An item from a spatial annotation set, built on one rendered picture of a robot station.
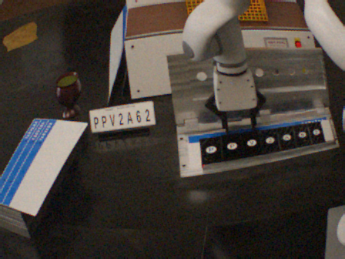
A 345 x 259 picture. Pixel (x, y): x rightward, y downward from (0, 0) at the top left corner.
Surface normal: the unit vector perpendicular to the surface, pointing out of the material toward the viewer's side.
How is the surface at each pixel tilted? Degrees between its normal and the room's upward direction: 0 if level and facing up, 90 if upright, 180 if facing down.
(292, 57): 81
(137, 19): 0
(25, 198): 0
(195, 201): 0
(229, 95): 90
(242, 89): 90
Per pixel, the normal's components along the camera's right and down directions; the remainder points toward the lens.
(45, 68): -0.12, -0.83
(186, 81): 0.02, 0.41
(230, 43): 0.46, 0.44
